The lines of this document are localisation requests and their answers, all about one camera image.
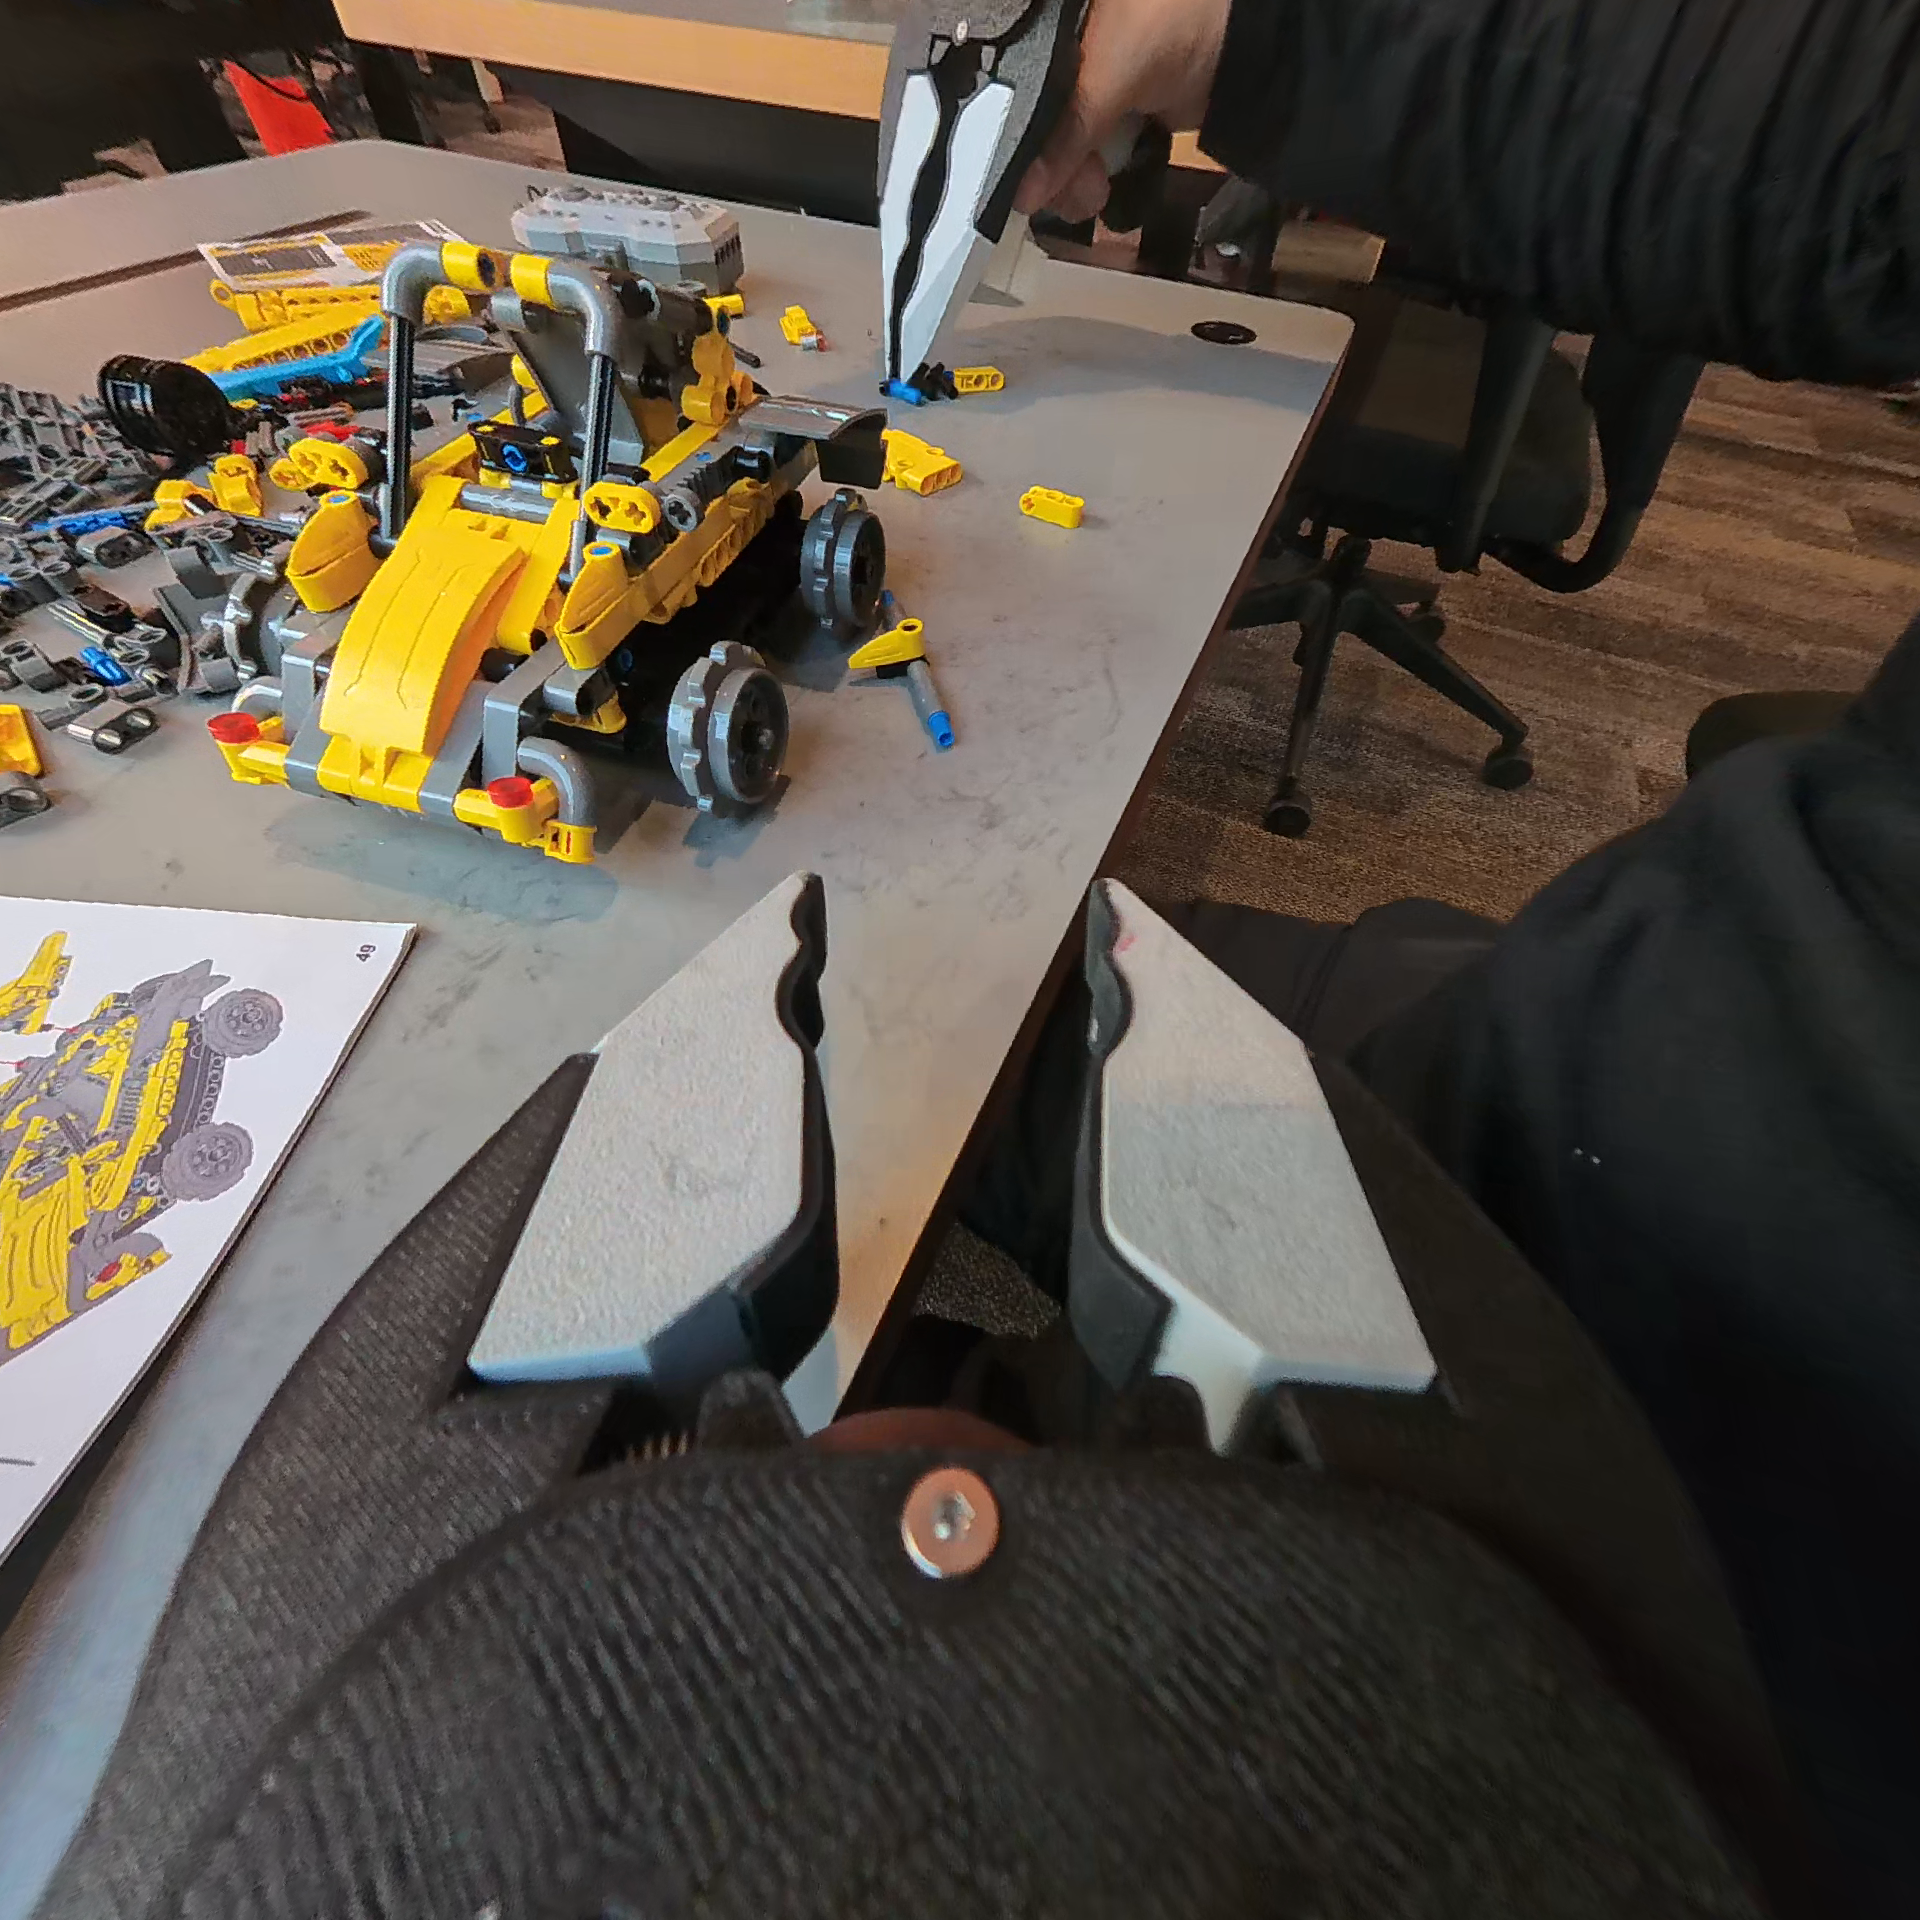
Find adjoining grey desk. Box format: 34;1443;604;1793
0;141;557;301

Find yellow grey brick vehicle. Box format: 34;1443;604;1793
202;240;888;868

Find pile of small brick parts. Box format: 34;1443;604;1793
0;374;324;828

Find orange plastic crate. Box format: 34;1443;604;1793
210;60;339;153

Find white instruction booklet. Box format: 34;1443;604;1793
0;895;422;1567

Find grey table wood edge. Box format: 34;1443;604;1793
328;0;902;126

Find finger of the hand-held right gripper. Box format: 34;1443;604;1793
883;64;950;389
902;75;1027;389

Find person's right hand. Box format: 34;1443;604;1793
1012;0;1235;227

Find yellow black sticker sheet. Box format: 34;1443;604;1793
199;217;459;294

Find grey brick battery hub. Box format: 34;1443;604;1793
510;182;748;294

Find black brick wheel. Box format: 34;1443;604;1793
95;351;226;460

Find black office chair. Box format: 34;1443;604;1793
1223;276;1712;833

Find blue brick separator tool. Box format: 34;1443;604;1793
195;315;384;406

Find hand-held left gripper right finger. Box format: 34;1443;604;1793
1064;878;1443;1456

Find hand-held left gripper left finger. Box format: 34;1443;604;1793
467;871;840;1390

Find grey axle blue tips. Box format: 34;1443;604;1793
885;592;960;752

